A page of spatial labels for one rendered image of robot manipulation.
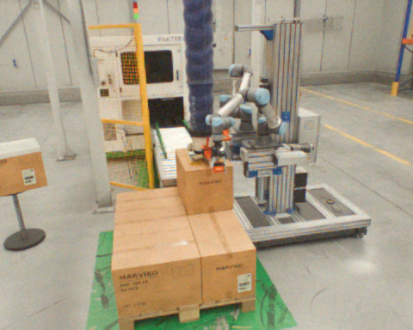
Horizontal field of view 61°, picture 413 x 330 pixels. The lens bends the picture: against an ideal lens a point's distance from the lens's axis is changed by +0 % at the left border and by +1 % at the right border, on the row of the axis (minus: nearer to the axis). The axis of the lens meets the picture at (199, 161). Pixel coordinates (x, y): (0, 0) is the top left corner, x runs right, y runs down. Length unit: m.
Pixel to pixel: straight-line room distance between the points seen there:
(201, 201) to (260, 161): 0.65
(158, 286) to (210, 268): 0.38
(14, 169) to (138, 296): 1.76
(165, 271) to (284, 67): 1.96
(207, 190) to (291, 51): 1.40
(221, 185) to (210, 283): 0.80
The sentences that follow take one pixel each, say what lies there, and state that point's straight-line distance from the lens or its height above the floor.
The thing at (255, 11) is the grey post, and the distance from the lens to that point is 6.43.
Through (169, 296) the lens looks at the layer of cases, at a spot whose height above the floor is 0.26.
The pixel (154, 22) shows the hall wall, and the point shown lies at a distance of 12.15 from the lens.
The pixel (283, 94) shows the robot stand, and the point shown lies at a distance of 3.26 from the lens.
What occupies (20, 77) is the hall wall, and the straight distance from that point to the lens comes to 12.68.
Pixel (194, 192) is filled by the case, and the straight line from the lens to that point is 2.87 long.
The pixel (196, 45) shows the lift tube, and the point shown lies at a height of 1.89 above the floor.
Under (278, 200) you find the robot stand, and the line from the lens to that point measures 3.59.
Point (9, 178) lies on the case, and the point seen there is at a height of 0.78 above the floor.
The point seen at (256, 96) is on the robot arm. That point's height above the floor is 1.52.
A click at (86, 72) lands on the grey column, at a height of 1.63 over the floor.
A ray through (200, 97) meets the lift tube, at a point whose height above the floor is 1.49.
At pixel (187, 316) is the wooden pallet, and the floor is 0.05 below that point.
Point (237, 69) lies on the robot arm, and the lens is 3.57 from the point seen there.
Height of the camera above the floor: 1.98
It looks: 20 degrees down
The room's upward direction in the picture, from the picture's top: 2 degrees counter-clockwise
